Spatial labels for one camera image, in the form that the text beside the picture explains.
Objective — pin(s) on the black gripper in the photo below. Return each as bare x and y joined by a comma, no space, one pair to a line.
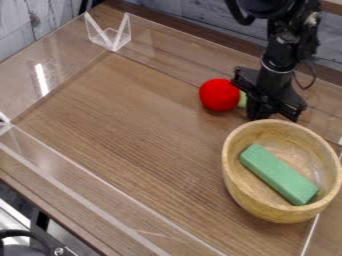
270,93

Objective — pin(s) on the red toy fruit green stem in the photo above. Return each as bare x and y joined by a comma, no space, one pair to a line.
219,95

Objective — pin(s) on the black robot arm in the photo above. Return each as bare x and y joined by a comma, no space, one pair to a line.
292,23

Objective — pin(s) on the wooden bowl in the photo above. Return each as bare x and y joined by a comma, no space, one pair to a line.
304,151

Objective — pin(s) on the green rectangular block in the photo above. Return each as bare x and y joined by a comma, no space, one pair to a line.
294,187

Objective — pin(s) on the clear acrylic corner bracket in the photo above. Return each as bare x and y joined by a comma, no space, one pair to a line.
109,38

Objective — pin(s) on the clear acrylic tray wall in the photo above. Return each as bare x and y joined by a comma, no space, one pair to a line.
115,223

